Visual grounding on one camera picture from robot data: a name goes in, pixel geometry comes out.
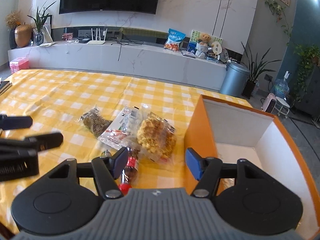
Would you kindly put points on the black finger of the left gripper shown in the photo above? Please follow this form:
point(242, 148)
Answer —
point(41, 142)
point(15, 122)

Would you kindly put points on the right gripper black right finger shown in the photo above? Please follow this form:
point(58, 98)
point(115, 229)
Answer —
point(249, 179)

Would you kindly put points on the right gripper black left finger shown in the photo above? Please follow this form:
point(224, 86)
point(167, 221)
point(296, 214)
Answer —
point(104, 171)

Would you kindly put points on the dark brown snack packet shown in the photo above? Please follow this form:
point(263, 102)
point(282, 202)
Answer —
point(94, 121)

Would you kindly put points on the yellow puffed snack bag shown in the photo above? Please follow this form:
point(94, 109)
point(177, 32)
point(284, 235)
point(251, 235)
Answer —
point(156, 136)

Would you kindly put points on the white red snack packet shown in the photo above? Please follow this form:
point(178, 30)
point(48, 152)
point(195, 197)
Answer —
point(125, 124)

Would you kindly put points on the orange cardboard box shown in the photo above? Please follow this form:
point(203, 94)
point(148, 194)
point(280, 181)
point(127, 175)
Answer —
point(230, 131)

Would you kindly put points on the yellow white checkered tablecloth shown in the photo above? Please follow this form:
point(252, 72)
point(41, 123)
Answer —
point(56, 99)

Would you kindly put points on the pink tissue box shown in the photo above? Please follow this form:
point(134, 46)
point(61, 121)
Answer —
point(18, 64)

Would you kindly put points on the pink small heater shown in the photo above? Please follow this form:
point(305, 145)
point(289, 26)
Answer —
point(269, 103)

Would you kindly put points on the bronze round vase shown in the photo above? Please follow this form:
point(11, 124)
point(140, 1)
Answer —
point(23, 35)

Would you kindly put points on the white small stool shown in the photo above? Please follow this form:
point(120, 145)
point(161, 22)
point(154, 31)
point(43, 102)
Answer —
point(282, 107)

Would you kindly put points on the blue metal trash bin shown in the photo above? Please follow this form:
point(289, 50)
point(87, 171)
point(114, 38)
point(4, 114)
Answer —
point(235, 79)

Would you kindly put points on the blue water jug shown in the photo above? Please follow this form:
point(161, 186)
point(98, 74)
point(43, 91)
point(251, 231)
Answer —
point(281, 87)

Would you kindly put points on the potted long-leaf plant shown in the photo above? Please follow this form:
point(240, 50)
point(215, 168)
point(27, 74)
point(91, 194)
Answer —
point(256, 67)

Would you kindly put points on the green plant glass vase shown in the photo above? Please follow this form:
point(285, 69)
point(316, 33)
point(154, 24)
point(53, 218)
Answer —
point(40, 19)

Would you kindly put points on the white wifi router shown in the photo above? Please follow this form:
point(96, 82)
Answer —
point(97, 39)

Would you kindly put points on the white marble tv cabinet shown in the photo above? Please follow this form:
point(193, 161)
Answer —
point(149, 62)

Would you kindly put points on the round white hand fan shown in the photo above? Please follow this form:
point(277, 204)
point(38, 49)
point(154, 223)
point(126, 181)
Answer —
point(216, 48)

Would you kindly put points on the dark grey drawer cabinet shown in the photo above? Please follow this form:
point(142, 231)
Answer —
point(309, 102)

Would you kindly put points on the brown teddy bear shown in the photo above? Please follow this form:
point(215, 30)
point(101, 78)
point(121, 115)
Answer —
point(204, 39)

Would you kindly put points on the green white book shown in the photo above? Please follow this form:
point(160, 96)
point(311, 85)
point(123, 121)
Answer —
point(195, 35)

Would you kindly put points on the blue white snack bag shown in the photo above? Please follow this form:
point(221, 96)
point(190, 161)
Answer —
point(175, 38)

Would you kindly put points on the hanging green vine plant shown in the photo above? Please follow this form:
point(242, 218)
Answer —
point(308, 55)

